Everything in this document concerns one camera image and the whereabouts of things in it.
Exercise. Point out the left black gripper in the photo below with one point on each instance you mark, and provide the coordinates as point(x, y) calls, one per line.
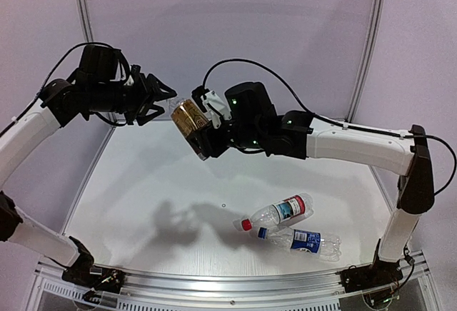
point(139, 94)

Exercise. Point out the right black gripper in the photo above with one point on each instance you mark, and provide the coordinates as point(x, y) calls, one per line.
point(215, 140)

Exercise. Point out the gold label drink bottle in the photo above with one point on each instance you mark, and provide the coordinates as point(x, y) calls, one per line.
point(187, 116)

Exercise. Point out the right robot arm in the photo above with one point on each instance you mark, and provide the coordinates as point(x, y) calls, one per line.
point(246, 119)

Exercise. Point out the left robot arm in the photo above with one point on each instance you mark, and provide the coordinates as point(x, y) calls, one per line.
point(105, 85)

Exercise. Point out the red cap water bottle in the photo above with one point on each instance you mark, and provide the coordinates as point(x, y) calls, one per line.
point(298, 206)

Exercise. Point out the blue cap water bottle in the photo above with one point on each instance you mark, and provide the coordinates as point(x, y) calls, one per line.
point(325, 246)

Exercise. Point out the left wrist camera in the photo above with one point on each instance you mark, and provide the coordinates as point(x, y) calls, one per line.
point(132, 76)

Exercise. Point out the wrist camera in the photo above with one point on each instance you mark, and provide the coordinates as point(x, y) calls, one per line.
point(211, 105)
point(132, 76)

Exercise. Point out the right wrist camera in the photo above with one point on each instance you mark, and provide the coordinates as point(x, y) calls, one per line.
point(211, 105)

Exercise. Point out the left aluminium wall post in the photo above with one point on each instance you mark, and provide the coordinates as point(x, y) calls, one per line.
point(85, 22)

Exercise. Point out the aluminium wall post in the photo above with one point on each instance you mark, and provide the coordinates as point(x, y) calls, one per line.
point(366, 57)
point(85, 22)

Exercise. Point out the aluminium front rail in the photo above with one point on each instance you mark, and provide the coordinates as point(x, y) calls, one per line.
point(324, 290)

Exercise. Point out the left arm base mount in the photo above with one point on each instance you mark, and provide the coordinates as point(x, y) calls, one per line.
point(94, 278)

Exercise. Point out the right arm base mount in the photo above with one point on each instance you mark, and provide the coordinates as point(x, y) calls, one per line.
point(380, 282)

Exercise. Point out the right aluminium wall post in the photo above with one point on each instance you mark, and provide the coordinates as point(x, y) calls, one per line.
point(366, 57)

